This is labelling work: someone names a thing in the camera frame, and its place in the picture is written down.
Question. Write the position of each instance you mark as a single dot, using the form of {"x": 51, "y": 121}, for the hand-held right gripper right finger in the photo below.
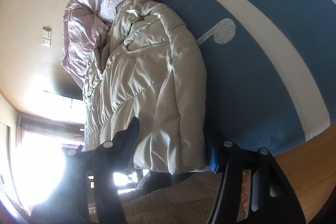
{"x": 214, "y": 161}

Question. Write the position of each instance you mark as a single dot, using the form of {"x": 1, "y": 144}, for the blue white-striped bed sheet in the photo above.
{"x": 249, "y": 87}

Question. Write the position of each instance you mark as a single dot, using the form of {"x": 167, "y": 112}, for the white wall switch plate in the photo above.
{"x": 46, "y": 36}

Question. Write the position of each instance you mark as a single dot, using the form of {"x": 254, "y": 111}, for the dark cloth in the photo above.
{"x": 153, "y": 182}

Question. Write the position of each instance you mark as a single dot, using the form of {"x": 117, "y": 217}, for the bright window with dark frame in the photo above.
{"x": 39, "y": 148}

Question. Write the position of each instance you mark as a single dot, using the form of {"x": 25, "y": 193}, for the lilac floral duvet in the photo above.
{"x": 86, "y": 16}

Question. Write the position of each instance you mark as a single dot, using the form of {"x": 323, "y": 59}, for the beige shaggy rug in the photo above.
{"x": 162, "y": 208}

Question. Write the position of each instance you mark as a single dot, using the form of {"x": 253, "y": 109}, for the beige puffer jacket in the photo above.
{"x": 147, "y": 82}

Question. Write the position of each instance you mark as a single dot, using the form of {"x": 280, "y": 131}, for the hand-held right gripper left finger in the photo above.
{"x": 132, "y": 141}

